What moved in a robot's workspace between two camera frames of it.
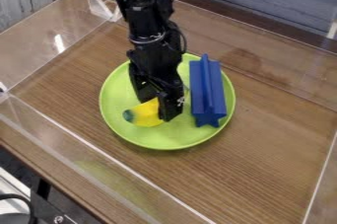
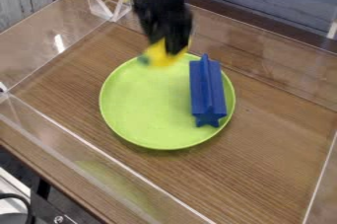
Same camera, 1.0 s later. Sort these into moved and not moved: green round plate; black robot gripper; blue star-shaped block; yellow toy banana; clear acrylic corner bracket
Moved: black robot gripper; yellow toy banana
Not moved: clear acrylic corner bracket; blue star-shaped block; green round plate
